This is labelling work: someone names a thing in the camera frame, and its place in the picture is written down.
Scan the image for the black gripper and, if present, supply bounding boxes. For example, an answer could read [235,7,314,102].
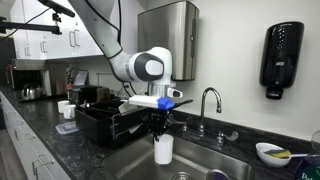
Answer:
[143,109,172,140]

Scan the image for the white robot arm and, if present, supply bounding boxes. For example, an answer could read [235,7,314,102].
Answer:
[67,0,183,113]

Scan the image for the chrome sink faucet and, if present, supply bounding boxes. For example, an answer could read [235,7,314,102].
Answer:
[181,87,240,148]

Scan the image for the white plate in rack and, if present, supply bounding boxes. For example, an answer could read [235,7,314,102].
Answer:
[118,100,139,115]

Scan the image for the stainless steel sink basin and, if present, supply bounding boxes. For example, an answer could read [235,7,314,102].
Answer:
[102,135,255,180]

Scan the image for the black dish drying rack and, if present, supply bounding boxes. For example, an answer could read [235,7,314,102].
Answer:
[75,100,148,149]

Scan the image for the clear plastic container lid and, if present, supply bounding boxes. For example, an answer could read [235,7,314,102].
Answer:
[56,121,79,135]

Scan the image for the white mug on counter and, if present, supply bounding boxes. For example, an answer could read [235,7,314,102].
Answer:
[63,105,76,119]
[58,100,70,113]

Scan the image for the steel paper towel dispenser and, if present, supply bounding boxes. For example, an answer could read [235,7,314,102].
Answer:
[138,1,199,81]

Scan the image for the white bowl with sponge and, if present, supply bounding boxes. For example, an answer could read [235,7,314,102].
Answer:
[256,142,306,167]

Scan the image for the microwave oven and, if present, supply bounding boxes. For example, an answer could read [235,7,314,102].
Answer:
[6,59,68,96]

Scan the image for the white upper cabinets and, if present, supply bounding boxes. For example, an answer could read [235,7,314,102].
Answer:
[10,0,102,60]

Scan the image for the grey lower cabinet drawers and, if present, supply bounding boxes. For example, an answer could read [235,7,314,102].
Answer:
[0,93,71,180]

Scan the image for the steel kettle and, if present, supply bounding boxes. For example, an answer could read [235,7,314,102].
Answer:
[22,83,43,100]

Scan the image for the black soap dispenser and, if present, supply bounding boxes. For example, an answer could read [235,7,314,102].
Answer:
[259,21,304,100]

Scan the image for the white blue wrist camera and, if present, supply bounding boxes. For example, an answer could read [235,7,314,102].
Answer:
[129,95,175,110]

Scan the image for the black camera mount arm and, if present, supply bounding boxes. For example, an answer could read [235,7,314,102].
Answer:
[0,0,75,35]

